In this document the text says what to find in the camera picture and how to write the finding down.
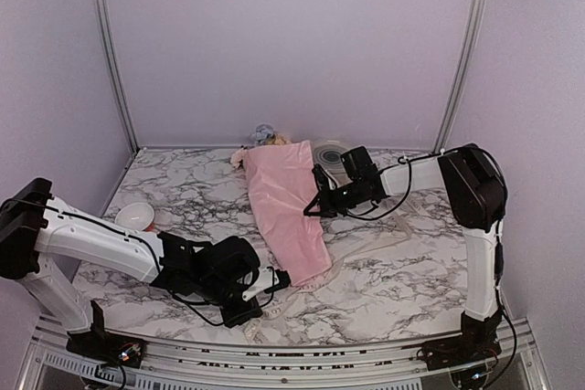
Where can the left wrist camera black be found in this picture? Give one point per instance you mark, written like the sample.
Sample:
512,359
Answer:
268,281

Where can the right aluminium frame post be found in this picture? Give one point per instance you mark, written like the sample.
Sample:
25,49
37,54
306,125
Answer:
470,38

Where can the pink rose fake flower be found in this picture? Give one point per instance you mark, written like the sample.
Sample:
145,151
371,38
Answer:
237,158

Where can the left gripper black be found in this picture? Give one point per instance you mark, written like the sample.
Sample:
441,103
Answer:
231,319

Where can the orange white bowl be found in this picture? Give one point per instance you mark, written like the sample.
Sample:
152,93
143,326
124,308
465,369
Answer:
137,216

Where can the aluminium frame post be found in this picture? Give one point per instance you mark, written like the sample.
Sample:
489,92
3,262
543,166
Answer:
112,65
470,38

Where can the pink wrapping paper sheet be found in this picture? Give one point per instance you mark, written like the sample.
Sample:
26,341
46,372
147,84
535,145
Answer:
280,185

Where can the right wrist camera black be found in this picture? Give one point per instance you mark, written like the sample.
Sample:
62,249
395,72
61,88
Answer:
323,180

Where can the blue white fake flower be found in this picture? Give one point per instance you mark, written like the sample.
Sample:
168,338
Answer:
262,132

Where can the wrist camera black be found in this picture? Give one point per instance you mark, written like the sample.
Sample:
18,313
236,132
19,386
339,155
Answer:
268,281
323,180

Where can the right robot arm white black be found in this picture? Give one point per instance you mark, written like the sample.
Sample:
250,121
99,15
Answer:
477,194

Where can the left aluminium frame post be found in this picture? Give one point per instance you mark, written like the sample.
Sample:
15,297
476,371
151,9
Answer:
112,65

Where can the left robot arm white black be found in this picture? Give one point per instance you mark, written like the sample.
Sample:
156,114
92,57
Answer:
37,226

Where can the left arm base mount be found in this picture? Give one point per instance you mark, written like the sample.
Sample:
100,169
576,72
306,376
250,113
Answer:
109,347

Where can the aluminium front rail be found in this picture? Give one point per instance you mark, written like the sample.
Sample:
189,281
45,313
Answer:
172,364

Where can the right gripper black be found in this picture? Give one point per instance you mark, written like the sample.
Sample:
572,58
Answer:
326,206

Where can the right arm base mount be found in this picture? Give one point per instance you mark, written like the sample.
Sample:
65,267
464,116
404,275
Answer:
457,350

